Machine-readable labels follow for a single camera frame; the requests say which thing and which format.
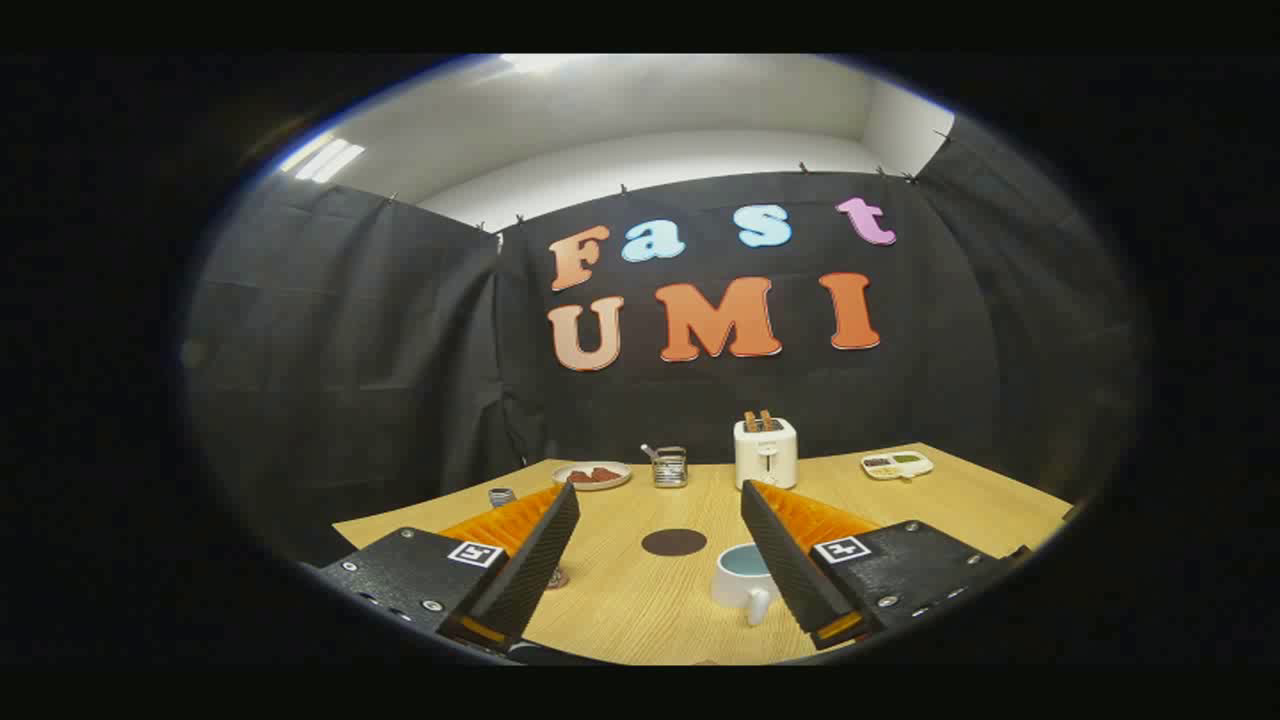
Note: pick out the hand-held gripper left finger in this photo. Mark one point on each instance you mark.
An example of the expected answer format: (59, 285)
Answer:
(530, 570)

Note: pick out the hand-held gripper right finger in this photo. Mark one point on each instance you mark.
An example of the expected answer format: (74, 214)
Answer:
(790, 570)

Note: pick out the white cup with blue inside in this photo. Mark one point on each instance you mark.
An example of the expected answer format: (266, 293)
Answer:
(735, 588)

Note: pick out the silver bottle with red label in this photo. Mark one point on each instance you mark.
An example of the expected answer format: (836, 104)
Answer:
(501, 496)

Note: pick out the dark round coaster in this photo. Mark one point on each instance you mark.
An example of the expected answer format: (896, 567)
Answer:
(673, 542)

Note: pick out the white round plate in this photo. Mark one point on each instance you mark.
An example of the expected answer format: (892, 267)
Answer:
(560, 476)

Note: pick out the white toaster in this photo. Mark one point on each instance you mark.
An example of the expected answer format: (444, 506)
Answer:
(765, 460)

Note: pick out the red food pieces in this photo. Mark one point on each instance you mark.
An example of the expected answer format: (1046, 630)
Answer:
(598, 475)

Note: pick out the wooden table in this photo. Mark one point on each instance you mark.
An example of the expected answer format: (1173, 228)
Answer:
(650, 610)

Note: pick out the white divided snack tray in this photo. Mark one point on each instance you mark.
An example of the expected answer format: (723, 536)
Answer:
(897, 465)

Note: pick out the black backdrop cloth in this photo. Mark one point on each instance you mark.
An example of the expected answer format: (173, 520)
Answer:
(350, 350)

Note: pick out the small striped ceiling light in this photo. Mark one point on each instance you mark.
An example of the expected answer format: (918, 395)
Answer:
(325, 160)

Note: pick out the large ceiling light panel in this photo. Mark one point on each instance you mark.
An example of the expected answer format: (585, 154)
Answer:
(530, 63)

